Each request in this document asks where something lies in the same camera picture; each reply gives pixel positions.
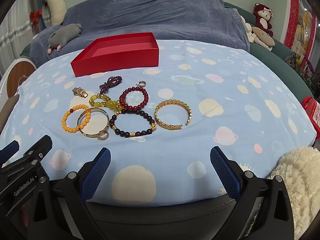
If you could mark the white round wooden-top table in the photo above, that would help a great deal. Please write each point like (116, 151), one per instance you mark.
(20, 77)

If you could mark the planet printed blue cloth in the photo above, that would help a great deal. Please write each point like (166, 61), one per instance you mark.
(175, 155)

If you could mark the red monkey plush toy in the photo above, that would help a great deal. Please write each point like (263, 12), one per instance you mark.
(260, 22)

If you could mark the gold watch band piece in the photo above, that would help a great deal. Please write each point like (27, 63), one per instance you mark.
(79, 92)

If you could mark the small white plush toy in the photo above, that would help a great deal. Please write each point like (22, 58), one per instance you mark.
(250, 33)

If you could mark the beige cookie plush cushion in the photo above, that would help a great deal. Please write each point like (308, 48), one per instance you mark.
(263, 36)

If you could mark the red ribbon bow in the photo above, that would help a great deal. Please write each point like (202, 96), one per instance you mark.
(36, 16)

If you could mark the green sofa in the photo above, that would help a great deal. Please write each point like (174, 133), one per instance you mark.
(275, 60)

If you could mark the grey plush toy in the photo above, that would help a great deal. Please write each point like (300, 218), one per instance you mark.
(62, 36)

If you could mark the blue-covered sofa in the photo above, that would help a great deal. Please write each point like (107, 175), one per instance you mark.
(150, 12)

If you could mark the thin gold bangle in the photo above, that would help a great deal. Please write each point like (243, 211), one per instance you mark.
(100, 136)

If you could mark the red patterned wall hanging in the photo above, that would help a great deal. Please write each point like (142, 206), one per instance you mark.
(295, 17)

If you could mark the white long plush toy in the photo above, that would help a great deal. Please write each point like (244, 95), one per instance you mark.
(56, 7)

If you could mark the red cardboard box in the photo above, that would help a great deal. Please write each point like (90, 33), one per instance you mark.
(112, 63)

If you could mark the white curtain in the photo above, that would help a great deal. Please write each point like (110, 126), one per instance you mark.
(12, 12)

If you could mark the brown box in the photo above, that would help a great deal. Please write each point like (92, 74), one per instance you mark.
(8, 112)

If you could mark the plant with red flowers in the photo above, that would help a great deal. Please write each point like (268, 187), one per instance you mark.
(305, 72)

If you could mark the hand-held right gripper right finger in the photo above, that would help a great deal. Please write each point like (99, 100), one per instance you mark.
(223, 170)

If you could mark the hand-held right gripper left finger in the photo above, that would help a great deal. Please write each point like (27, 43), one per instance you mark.
(99, 171)

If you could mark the crystal curtain tieback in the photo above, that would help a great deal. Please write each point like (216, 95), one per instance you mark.
(15, 32)

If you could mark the red packet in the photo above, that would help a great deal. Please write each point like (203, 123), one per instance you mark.
(312, 110)

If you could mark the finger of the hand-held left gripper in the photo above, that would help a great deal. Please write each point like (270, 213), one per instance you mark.
(11, 148)
(42, 146)

